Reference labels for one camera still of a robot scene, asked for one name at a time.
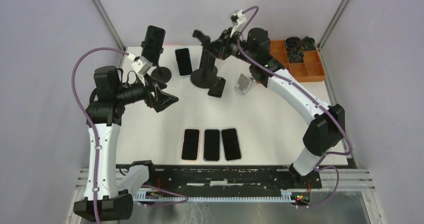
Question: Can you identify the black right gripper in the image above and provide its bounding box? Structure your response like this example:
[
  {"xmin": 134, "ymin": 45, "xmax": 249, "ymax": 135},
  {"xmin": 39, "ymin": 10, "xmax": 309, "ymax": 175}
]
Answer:
[{"xmin": 202, "ymin": 27, "xmax": 256, "ymax": 66}]

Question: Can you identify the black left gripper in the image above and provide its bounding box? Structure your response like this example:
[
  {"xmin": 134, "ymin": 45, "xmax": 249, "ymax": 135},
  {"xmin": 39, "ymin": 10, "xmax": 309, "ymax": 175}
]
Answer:
[{"xmin": 115, "ymin": 71, "xmax": 178, "ymax": 112}]

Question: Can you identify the tall black phone stand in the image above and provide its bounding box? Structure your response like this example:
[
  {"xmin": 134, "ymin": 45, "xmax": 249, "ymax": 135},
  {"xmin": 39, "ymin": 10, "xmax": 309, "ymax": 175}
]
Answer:
[
  {"xmin": 140, "ymin": 41, "xmax": 172, "ymax": 83},
  {"xmin": 190, "ymin": 29, "xmax": 217, "ymax": 89}
]

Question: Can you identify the white case phone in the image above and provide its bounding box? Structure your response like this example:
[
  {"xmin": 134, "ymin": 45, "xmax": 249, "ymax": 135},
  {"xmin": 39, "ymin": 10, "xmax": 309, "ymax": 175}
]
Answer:
[{"xmin": 174, "ymin": 47, "xmax": 193, "ymax": 77}]

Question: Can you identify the pink case phone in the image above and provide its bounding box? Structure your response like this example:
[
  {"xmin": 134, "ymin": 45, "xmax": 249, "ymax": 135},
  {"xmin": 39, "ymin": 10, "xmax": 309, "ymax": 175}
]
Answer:
[{"xmin": 181, "ymin": 129, "xmax": 200, "ymax": 161}]

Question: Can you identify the clear case phone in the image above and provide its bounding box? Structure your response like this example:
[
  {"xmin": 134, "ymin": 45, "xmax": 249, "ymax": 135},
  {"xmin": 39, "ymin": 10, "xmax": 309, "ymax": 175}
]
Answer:
[{"xmin": 203, "ymin": 129, "xmax": 221, "ymax": 162}]

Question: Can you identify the black phone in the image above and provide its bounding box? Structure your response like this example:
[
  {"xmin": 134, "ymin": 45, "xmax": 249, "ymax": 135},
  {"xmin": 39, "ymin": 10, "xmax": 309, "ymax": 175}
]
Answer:
[
  {"xmin": 221, "ymin": 128, "xmax": 242, "ymax": 161},
  {"xmin": 141, "ymin": 25, "xmax": 166, "ymax": 65}
]

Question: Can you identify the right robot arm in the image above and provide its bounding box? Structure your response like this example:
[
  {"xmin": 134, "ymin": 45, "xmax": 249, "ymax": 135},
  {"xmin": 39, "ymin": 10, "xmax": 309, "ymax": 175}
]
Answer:
[{"xmin": 200, "ymin": 27, "xmax": 346, "ymax": 188}]

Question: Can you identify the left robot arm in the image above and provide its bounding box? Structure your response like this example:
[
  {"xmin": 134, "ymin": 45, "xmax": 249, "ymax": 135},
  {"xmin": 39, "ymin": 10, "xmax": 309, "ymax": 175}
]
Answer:
[{"xmin": 73, "ymin": 66, "xmax": 179, "ymax": 223}]

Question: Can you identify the small black folding stand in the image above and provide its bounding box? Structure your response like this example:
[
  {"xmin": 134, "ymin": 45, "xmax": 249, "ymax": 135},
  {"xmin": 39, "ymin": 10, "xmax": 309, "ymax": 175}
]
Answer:
[{"xmin": 207, "ymin": 77, "xmax": 226, "ymax": 98}]

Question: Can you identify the black phone on tall stand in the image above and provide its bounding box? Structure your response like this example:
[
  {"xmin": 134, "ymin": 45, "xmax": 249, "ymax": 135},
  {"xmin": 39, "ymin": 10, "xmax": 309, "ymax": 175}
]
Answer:
[{"xmin": 141, "ymin": 25, "xmax": 166, "ymax": 65}]

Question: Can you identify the silver metal phone stand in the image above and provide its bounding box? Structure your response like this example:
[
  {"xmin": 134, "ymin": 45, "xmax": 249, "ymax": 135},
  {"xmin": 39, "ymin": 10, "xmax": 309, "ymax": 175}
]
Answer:
[{"xmin": 234, "ymin": 73, "xmax": 257, "ymax": 96}]

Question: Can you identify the wooden compartment tray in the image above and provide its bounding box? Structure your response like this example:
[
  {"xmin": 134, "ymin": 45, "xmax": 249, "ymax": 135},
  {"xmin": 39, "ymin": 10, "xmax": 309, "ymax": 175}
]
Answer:
[{"xmin": 270, "ymin": 40, "xmax": 326, "ymax": 83}]

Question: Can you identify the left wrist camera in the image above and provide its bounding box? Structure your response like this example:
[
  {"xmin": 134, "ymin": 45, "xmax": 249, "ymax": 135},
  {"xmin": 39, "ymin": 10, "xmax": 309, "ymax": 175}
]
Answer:
[{"xmin": 127, "ymin": 53, "xmax": 153, "ymax": 79}]

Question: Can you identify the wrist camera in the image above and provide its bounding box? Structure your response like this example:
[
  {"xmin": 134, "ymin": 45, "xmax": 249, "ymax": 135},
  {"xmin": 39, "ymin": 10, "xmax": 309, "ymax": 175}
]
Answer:
[
  {"xmin": 127, "ymin": 53, "xmax": 153, "ymax": 79},
  {"xmin": 229, "ymin": 10, "xmax": 248, "ymax": 36}
]

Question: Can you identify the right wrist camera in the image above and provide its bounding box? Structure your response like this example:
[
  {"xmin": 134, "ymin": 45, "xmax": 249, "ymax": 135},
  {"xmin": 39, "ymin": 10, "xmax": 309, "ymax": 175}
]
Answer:
[{"xmin": 229, "ymin": 10, "xmax": 248, "ymax": 36}]

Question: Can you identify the black mounting base plate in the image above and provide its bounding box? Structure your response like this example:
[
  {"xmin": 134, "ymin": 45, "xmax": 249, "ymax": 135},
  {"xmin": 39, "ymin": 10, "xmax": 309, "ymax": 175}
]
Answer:
[{"xmin": 145, "ymin": 163, "xmax": 323, "ymax": 198}]

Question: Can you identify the white slotted cable duct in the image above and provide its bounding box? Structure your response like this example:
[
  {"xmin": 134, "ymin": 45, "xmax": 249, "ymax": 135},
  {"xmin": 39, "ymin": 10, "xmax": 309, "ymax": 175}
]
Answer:
[{"xmin": 133, "ymin": 189, "xmax": 310, "ymax": 204}]

